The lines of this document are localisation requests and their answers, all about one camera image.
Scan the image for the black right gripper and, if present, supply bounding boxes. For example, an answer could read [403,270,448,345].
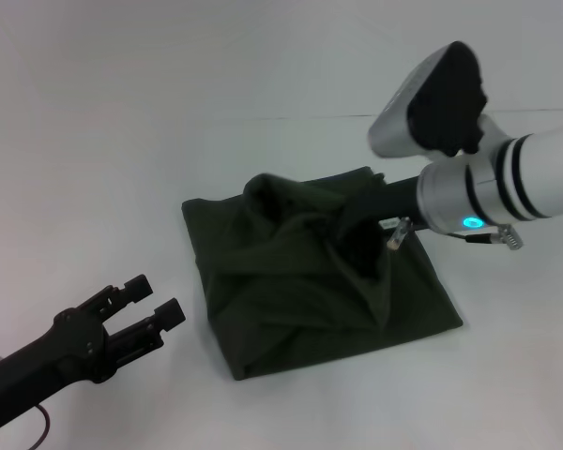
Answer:
[339,174,426,278]

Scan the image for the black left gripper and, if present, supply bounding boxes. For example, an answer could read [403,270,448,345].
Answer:
[0,274,188,419]

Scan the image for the dark green shirt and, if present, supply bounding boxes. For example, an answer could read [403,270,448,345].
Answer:
[181,165,464,382]

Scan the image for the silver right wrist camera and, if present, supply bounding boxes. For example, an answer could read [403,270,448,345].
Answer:
[367,40,492,159]

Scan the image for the right arm connector cable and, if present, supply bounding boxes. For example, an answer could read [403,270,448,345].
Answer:
[386,217,525,252]

